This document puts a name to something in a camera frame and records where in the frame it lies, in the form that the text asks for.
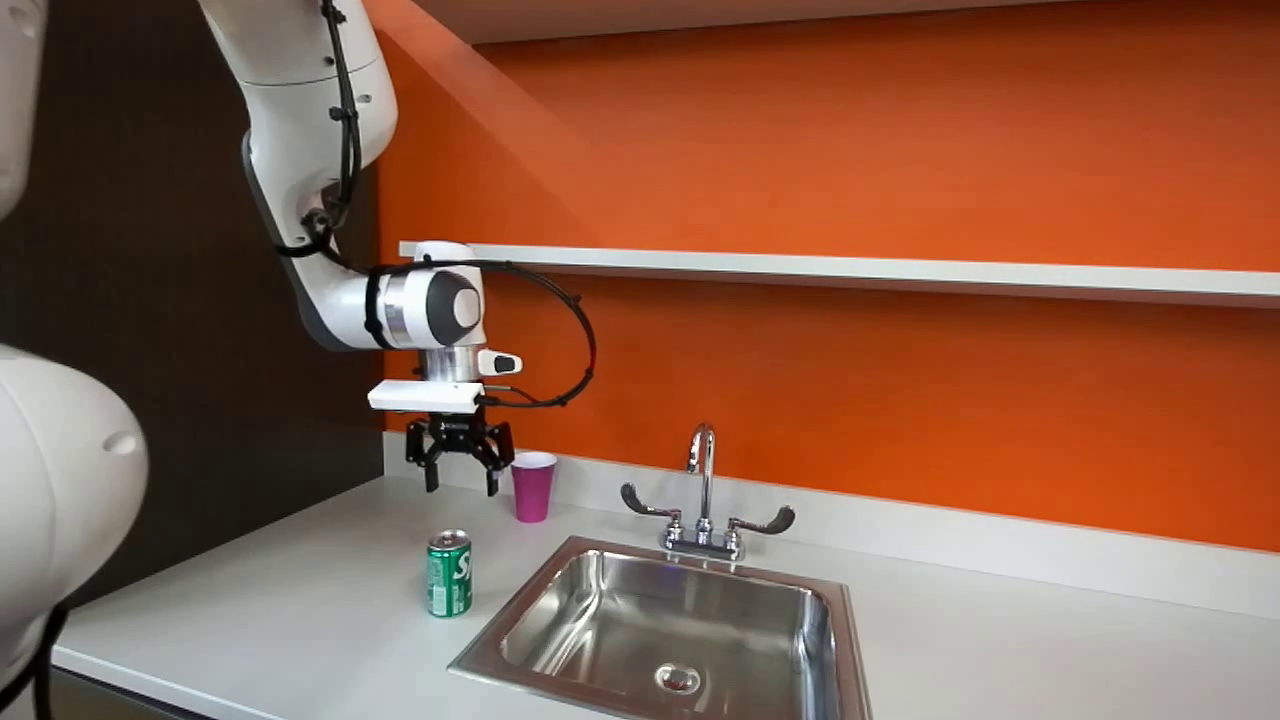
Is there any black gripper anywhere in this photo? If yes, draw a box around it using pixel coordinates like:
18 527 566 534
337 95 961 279
402 408 521 500

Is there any green soda can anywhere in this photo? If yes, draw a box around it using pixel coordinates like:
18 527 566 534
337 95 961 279
423 527 476 625

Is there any stainless steel sink basin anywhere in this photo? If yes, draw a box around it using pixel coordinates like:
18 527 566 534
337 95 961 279
446 534 878 720

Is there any purple plastic cup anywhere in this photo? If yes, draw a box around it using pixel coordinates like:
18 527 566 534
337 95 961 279
508 447 562 527

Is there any dark wood cabinet panel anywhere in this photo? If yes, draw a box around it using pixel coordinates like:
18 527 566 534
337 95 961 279
0 0 392 610

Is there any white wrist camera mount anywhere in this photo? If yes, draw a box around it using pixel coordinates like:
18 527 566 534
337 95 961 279
362 376 488 422

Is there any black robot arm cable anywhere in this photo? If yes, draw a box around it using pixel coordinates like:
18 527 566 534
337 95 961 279
476 257 599 413

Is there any chrome two-handle faucet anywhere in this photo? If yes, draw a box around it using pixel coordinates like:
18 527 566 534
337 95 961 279
617 422 800 578

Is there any thin white wall shelf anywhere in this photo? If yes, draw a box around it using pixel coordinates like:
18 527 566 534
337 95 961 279
395 237 1280 318

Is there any thick white wall shelf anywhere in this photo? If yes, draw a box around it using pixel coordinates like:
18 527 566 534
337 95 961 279
409 0 1073 53

